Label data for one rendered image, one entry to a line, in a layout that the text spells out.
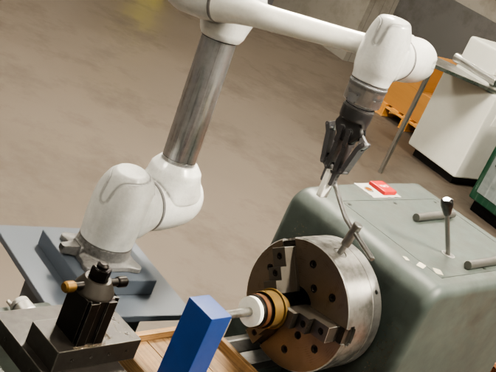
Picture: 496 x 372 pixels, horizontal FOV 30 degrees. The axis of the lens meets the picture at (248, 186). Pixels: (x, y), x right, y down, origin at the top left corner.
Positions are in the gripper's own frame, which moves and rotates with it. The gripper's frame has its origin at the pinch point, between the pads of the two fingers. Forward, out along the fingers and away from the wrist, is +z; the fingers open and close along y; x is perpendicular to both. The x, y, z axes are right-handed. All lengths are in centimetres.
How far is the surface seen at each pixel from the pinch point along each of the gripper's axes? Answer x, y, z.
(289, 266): -10.1, 6.4, 18.4
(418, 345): 14.3, 32.0, 26.3
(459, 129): 494, -242, 76
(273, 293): -17.1, 10.0, 22.7
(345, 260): -3.2, 15.3, 11.9
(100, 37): 291, -459, 109
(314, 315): -10.3, 17.8, 24.2
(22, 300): -63, -16, 37
